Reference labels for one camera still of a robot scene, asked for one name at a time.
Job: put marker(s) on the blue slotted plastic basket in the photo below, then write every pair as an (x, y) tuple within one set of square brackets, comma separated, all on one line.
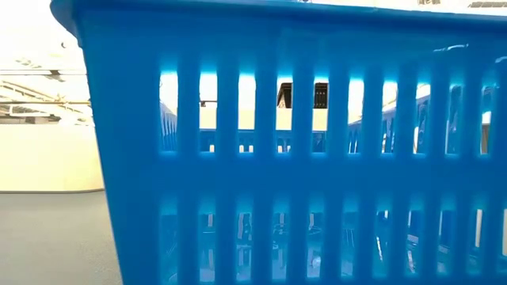
[(130, 166)]

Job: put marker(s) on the beige partition panel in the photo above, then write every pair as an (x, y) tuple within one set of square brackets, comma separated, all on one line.
[(47, 158)]

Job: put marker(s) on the horizontal metal rail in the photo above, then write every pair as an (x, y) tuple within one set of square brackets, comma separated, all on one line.
[(39, 72)]

